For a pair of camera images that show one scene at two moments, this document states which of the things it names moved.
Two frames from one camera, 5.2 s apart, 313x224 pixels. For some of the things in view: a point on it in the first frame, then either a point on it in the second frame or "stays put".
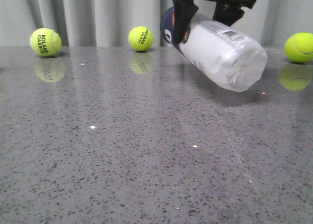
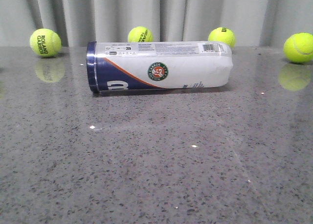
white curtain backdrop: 105,17 stays put
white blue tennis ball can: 222,54 to 118,65
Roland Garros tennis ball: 46,42 stays put
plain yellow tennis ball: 299,47 stays put
